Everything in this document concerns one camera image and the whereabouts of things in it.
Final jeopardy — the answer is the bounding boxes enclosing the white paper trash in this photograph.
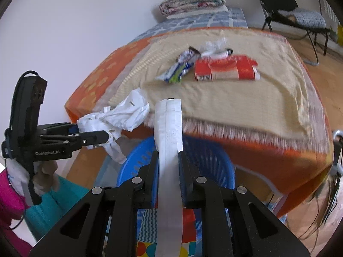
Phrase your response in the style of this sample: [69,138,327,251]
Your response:
[77,88,149,164]

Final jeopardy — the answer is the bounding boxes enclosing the white paper strip wrapper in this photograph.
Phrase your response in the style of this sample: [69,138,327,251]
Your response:
[153,97,184,257]

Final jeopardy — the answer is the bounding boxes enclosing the brown blue candy wrapper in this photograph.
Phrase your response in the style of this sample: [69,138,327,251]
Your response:
[155,46,201,83]

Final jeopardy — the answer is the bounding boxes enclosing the red paper bag wrapper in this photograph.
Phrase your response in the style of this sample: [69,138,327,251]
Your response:
[194,55,260,81]

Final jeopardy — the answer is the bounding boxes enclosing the light blue tube package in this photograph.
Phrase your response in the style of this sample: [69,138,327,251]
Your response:
[201,48,233,59]

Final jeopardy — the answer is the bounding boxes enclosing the gloved left hand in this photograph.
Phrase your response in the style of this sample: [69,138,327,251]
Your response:
[6,160,60,196]

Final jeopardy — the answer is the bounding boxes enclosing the blue plastic laundry basket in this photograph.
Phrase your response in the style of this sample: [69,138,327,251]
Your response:
[116,136,235,189]

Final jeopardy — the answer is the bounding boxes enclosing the colourful patterned floor mat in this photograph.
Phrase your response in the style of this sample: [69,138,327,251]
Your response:
[136,208,202,256]

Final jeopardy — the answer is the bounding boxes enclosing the magenta sleeve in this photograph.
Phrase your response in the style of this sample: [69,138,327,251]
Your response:
[1,170,32,256]

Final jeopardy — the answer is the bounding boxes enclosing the striped cream towel blanket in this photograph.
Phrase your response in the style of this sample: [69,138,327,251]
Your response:
[94,28,330,153]

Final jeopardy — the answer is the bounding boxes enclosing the crumpled clear plastic wrap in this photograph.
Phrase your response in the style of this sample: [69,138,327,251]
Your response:
[199,38,229,57]

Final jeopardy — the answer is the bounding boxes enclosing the blue checked bed sheet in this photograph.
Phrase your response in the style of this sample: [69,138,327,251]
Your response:
[132,7,248,42]

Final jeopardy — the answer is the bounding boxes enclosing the folded floral quilt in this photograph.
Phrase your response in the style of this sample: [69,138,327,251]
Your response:
[159,0,226,16]

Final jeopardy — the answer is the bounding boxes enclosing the blue checked chair cushion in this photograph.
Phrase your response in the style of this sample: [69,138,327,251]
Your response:
[277,7,326,28]

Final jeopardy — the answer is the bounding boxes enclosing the black folding chair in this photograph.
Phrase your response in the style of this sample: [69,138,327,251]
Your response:
[259,0,330,66]

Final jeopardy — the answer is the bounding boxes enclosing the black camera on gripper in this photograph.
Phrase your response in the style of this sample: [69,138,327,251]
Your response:
[9,71,47,139]

